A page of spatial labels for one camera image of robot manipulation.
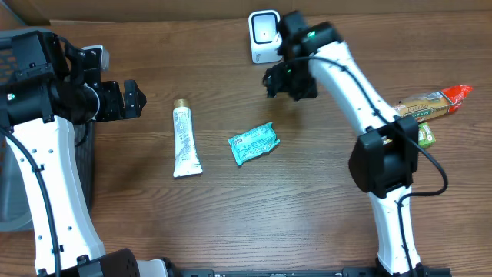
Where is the white tube gold cap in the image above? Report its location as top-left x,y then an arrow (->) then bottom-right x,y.
172,98 -> 203,178

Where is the teal tissue packet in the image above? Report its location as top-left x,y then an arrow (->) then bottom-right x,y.
228,122 -> 281,166

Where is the green snack packet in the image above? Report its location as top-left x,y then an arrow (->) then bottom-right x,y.
418,122 -> 436,149

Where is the orange spaghetti packet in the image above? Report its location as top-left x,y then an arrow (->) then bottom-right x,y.
393,85 -> 474,122

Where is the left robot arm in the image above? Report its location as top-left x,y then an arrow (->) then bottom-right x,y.
1,28 -> 168,276

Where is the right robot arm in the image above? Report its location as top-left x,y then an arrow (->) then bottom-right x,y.
263,12 -> 425,276

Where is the white barcode scanner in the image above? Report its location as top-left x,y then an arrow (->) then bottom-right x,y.
248,9 -> 282,64

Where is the grey plastic mesh basket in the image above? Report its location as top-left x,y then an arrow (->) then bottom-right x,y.
1,27 -> 95,232

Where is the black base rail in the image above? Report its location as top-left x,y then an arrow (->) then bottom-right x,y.
172,267 -> 453,277

